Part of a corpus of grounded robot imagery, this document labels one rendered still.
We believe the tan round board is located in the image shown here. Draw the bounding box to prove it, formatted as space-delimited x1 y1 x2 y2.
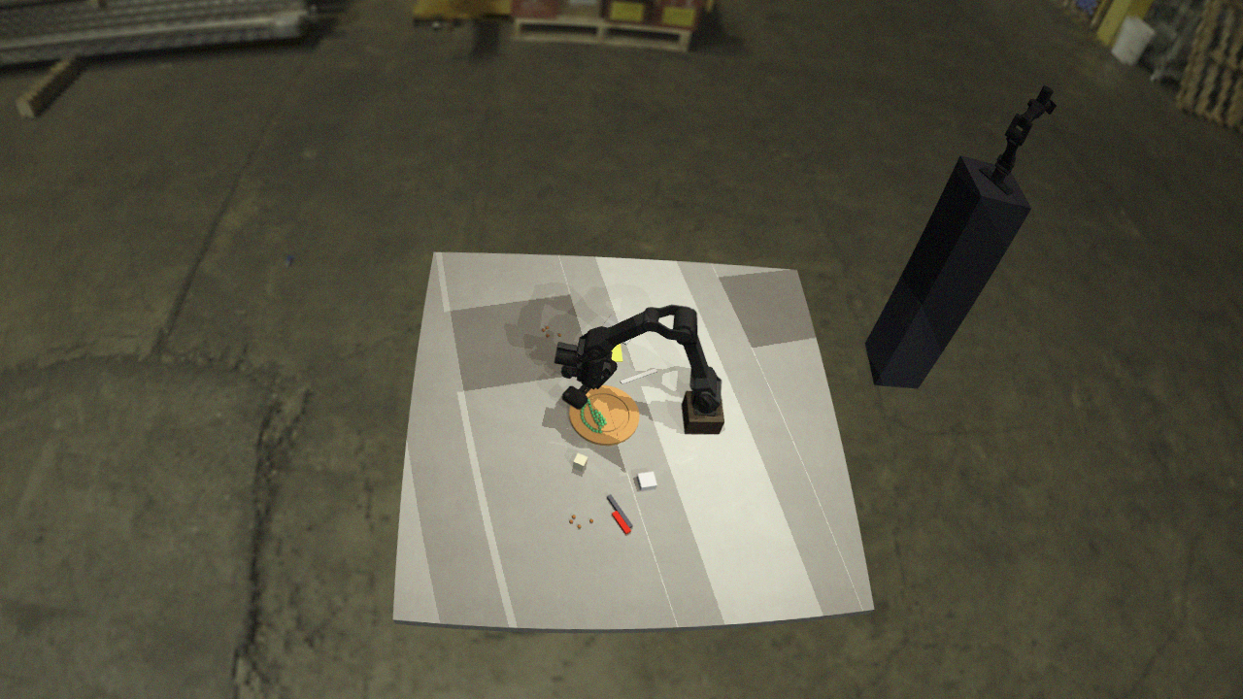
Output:
569 386 639 447

